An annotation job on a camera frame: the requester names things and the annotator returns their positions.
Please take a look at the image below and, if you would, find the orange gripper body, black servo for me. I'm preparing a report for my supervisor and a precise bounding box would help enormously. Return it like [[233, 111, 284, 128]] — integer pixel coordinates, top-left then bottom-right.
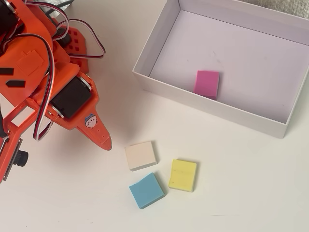
[[28, 61, 92, 119]]

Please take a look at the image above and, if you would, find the orange gripper finger with sticker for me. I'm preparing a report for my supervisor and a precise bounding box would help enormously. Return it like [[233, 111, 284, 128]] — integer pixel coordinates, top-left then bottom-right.
[[48, 73, 112, 151]]

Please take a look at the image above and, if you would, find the pink foam cuboid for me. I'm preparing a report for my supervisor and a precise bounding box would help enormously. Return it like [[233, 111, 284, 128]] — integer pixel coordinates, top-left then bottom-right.
[[193, 70, 221, 101]]

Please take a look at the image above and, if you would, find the orange robot base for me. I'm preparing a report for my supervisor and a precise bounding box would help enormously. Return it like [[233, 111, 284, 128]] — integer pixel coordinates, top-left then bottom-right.
[[52, 18, 90, 74]]

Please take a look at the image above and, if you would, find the white foam cuboid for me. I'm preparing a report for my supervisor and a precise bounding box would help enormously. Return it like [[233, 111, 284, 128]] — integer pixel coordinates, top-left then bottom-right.
[[124, 141, 159, 172]]

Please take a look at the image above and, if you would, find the blue foam cuboid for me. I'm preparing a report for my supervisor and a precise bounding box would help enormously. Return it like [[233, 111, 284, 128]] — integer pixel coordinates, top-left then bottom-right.
[[128, 172, 167, 210]]

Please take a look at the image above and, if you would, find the yellow foam cuboid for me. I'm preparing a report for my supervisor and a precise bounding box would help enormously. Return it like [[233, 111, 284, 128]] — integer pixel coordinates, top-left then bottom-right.
[[168, 159, 197, 193]]

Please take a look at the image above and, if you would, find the white cardboard bin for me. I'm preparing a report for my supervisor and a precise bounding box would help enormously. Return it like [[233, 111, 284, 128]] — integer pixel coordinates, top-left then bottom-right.
[[131, 0, 309, 140]]

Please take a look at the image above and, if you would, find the white red black servo cable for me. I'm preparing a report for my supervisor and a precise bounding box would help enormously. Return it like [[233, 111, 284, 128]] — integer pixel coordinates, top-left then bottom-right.
[[25, 1, 70, 42], [9, 33, 56, 143], [67, 18, 106, 60]]

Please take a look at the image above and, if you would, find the thin black camera cable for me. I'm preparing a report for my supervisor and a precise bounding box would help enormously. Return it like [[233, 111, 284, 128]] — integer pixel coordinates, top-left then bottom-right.
[[0, 103, 9, 141]]

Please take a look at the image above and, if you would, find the wrist camera on orange mount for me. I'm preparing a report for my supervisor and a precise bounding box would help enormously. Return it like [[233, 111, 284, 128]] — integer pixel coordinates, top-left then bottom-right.
[[0, 98, 36, 184]]

